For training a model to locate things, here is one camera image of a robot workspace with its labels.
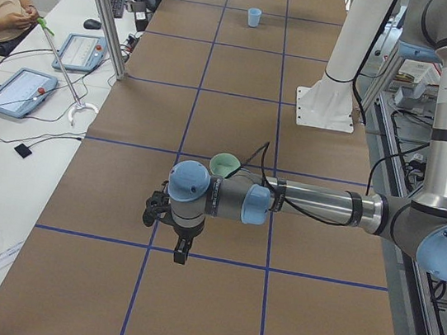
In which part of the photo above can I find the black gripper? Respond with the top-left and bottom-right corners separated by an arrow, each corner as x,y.
172,223 -> 204,265

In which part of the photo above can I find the green ceramic bowl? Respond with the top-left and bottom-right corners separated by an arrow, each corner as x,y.
209,153 -> 241,177

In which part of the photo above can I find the light blue plastic cup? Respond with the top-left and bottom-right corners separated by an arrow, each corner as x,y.
247,7 -> 262,28

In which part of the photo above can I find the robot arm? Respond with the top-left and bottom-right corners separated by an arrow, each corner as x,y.
143,0 -> 447,281

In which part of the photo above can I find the metal reacher grabber stick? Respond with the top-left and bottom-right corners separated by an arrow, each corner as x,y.
37,17 -> 98,126

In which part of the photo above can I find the small black square pad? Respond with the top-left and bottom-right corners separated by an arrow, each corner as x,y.
14,144 -> 32,158

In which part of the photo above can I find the white central pillar base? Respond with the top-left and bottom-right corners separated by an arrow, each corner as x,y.
295,0 -> 397,134

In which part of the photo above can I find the far blue teach pendant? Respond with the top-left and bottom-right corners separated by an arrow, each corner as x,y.
58,33 -> 107,73

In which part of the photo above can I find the blue teach pendant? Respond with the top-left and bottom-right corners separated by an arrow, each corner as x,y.
0,68 -> 59,119
58,33 -> 107,73

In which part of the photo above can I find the near blue teach pendant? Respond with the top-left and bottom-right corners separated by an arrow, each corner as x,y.
0,68 -> 59,119

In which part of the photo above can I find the black computer mouse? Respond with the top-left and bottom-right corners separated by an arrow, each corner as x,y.
82,19 -> 102,30

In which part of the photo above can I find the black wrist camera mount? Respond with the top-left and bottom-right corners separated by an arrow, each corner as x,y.
142,191 -> 170,227

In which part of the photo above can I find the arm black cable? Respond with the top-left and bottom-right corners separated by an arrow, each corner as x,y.
228,126 -> 433,238

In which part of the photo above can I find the aluminium frame post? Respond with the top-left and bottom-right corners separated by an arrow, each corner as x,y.
95,0 -> 125,80

